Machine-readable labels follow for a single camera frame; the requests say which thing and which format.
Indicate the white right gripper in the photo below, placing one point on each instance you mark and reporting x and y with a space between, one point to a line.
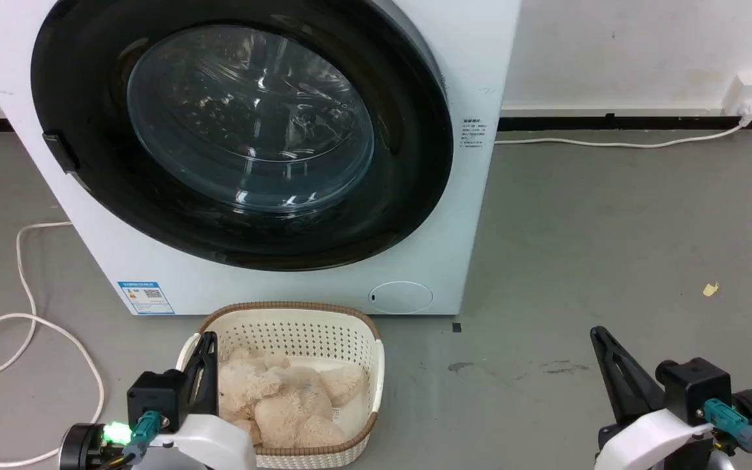
657 440

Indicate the beige plush toy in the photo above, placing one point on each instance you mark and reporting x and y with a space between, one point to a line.
284 398

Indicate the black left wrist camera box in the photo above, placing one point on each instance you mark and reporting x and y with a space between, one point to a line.
154 395

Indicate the white text label sticker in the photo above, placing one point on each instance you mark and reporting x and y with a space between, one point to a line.
472 134

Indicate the round white filter cover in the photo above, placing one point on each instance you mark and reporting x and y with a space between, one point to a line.
401 297

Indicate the white front-load washing machine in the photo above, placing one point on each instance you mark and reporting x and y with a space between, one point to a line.
474 59

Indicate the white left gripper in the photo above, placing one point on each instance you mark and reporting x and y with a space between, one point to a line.
213 440

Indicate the white basket with brown rim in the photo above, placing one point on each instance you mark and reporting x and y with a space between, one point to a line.
297 329

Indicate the blue energy label sticker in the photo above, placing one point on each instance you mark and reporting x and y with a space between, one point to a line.
146 297

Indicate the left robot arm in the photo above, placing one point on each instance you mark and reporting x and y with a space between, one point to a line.
82 447

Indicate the round black glass washer door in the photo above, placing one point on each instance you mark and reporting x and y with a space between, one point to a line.
252 124

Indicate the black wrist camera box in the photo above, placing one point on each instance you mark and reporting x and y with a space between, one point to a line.
692 385
154 395

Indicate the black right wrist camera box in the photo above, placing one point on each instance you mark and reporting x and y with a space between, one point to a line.
692 385

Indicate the yellow paper scrap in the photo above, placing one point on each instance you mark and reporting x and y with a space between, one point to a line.
711 288

